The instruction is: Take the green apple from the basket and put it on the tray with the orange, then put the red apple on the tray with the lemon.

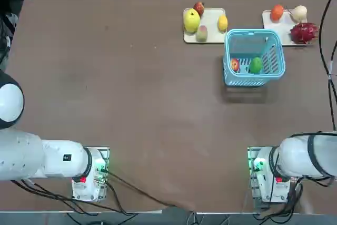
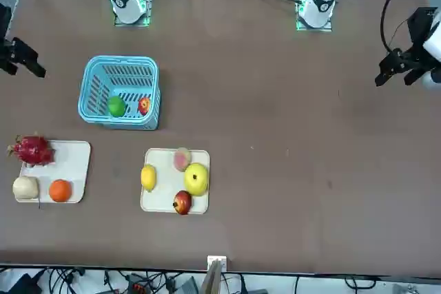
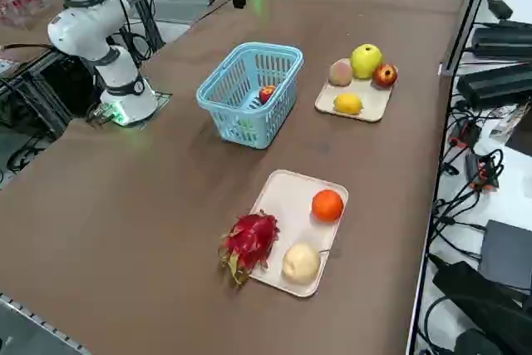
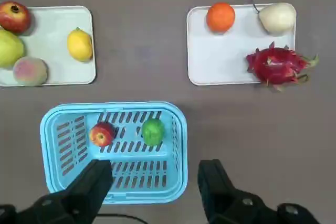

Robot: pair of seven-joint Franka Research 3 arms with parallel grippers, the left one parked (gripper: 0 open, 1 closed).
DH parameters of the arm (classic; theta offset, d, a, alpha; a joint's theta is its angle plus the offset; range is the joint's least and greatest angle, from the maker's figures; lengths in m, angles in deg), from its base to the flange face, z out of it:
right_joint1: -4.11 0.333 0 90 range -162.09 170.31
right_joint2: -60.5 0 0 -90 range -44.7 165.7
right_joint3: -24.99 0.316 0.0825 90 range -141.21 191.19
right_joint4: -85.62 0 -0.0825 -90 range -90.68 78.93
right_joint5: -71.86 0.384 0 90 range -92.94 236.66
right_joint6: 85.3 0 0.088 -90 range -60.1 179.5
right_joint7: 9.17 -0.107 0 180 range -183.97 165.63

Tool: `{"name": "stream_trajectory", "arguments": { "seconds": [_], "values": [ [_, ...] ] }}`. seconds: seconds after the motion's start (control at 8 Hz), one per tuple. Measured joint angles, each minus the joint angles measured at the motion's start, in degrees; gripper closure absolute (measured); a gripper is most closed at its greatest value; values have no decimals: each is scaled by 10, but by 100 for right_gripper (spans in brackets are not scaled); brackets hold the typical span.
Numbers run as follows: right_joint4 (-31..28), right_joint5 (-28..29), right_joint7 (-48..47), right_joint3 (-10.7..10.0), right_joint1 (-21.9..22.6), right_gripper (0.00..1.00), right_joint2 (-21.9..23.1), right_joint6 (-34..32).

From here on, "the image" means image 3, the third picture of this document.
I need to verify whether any light blue plastic basket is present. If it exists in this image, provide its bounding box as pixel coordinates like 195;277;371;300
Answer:
195;42;304;150

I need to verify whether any yellow lemon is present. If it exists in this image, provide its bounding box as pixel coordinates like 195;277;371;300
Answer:
333;92;364;116

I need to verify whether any cream plastic tray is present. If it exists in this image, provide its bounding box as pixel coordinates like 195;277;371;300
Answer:
244;169;349;298
314;76;395;123

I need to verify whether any orange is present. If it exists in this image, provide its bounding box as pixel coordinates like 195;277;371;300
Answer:
311;190;345;223

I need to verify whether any pink green peach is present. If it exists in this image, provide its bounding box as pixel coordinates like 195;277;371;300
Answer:
328;58;354;86

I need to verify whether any red pomegranate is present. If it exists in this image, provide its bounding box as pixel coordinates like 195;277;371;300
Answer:
372;63;399;89

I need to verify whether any small black power adapter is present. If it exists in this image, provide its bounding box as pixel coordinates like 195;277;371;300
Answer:
488;0;515;19

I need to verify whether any red dragon fruit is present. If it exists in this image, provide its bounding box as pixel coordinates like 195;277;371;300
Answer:
218;210;280;289

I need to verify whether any black power brick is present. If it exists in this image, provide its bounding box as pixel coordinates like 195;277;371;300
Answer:
456;62;532;109
471;26;532;59

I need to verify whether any black orange adapter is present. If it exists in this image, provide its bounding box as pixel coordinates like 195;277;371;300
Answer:
451;120;483;150
465;150;504;194

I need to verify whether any pale cream pear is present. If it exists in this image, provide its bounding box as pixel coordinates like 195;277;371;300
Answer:
282;241;333;285

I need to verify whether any dark grey flat box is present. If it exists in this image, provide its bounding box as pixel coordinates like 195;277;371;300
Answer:
481;219;532;289

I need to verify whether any large black bag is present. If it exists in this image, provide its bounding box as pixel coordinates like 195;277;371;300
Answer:
431;261;532;355

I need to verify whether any aluminium profile post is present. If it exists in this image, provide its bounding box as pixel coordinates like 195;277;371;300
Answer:
439;0;500;77

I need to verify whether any aluminium rail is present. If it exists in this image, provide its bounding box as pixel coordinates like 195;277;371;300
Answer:
0;292;91;355

